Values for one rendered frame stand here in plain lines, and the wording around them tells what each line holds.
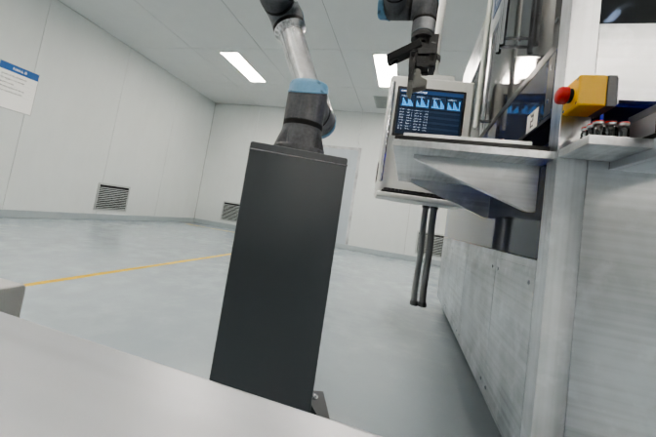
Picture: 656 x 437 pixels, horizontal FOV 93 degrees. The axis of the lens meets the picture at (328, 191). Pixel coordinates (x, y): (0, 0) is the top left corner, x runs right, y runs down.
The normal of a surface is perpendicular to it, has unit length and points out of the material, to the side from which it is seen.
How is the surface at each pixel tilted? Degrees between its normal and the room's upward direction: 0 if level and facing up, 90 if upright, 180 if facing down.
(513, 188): 90
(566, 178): 90
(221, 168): 90
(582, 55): 90
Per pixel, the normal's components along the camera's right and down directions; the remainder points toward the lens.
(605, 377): -0.24, -0.11
